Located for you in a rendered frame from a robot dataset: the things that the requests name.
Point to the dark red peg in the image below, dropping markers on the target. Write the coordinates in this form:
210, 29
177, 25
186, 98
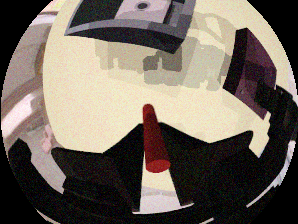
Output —
156, 158

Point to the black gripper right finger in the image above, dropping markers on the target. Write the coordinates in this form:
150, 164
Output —
192, 160

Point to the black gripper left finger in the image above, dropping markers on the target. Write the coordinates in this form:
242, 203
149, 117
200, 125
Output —
119, 166

